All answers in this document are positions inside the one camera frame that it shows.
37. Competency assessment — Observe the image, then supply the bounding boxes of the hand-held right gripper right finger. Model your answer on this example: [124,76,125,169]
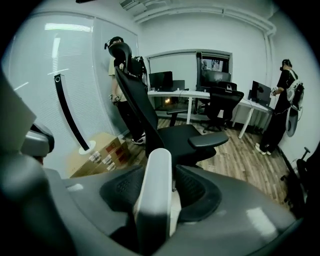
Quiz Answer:
[159,163,298,256]

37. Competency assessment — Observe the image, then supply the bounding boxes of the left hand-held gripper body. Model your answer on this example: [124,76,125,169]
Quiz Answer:
[21,123,55,159]

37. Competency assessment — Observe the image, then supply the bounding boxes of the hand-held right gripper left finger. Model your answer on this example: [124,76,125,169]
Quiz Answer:
[51,163,148,256]

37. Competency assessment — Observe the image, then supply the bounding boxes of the brown cardboard box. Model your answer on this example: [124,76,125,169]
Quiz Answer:
[70,131,120,179]
[98,139,127,173]
[112,143,131,167]

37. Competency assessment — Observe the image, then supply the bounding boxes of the black office chair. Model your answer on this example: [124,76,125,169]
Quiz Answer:
[108,41,230,171]
[202,81,245,133]
[279,146,320,218]

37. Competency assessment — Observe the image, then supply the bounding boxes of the white desk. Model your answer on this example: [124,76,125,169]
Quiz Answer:
[233,97,277,140]
[147,89,212,125]

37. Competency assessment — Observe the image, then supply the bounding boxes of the black computer monitor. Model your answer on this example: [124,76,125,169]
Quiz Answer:
[250,80,273,107]
[149,71,174,92]
[199,69,232,93]

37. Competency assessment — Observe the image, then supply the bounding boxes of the small black monitor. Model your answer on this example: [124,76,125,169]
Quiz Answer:
[172,79,186,91]

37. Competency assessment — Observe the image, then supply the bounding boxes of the white ceiling vent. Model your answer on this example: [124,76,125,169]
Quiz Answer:
[119,0,148,11]

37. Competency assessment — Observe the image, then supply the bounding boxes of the white ceiling pipes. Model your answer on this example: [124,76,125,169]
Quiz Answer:
[133,7,277,38]

